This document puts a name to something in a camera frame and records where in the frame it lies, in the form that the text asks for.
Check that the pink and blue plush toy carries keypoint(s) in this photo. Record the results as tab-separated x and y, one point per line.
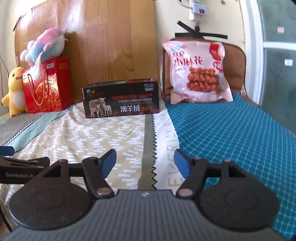
46	46

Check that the black tape strips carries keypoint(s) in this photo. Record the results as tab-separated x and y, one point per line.
208	36

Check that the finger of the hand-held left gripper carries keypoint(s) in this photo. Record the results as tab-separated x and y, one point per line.
34	161
7	151

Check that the yellow duck plush toy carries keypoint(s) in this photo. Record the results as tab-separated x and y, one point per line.
15	92

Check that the white power strip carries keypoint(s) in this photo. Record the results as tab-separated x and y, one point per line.
198	9

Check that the teal checked blanket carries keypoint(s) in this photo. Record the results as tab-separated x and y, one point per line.
231	139

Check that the white framed glass door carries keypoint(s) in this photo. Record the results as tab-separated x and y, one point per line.
254	58

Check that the beige patterned blanket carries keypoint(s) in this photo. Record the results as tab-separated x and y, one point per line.
81	139

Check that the large pink snack bag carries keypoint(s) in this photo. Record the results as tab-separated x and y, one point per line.
196	69

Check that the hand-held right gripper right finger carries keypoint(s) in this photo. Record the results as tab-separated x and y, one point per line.
180	163

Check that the pale green grid sheet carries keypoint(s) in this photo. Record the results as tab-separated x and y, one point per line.
27	129

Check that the red gift bag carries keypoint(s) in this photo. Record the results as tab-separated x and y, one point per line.
50	92

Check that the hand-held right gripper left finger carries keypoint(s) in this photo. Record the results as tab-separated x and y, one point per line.
108	162

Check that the wooden headboard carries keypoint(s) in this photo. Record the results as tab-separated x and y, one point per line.
104	46

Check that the black sheep print box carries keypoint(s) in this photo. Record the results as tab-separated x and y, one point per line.
120	99

